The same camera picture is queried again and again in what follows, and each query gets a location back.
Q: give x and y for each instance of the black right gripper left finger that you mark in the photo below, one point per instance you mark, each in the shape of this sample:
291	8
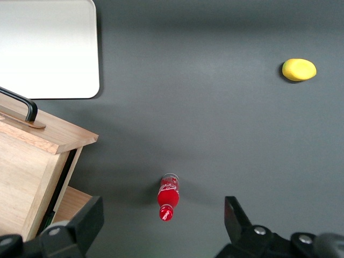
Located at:
86	217

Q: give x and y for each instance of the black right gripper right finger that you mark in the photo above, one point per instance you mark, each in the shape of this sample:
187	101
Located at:
236	223

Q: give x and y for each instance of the yellow lemon-shaped object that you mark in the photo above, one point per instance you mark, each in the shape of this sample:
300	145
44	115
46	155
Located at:
299	69

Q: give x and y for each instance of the white plastic tray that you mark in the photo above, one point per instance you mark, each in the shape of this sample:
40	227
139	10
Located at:
48	48

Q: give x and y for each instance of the red cola bottle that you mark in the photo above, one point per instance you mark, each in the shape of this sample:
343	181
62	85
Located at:
168	197

